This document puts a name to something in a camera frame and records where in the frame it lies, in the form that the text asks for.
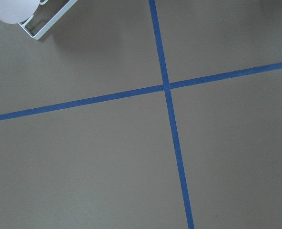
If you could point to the white cup rack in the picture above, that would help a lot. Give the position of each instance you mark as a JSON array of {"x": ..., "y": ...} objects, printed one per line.
[{"x": 45, "y": 16}]

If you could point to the pale cup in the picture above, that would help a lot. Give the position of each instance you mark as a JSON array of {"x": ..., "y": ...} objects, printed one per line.
[{"x": 16, "y": 11}]

